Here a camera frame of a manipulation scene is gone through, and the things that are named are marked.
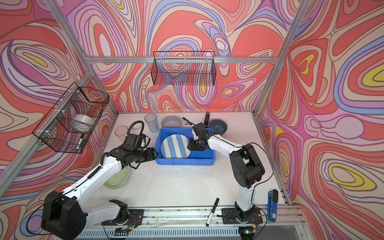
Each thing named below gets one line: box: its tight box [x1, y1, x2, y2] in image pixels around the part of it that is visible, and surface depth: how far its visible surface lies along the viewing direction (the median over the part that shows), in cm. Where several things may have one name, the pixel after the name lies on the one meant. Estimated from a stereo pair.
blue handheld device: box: [267, 189, 279, 223], surface depth 76 cm
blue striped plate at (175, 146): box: [160, 134, 191, 159], surface depth 97 cm
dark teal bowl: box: [209, 119, 228, 136], surface depth 108 cm
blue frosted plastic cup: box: [144, 113, 160, 133], surface depth 103 cm
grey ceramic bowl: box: [161, 115, 182, 128], surface depth 110 cm
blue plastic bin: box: [155, 127, 216, 166], surface depth 95 cm
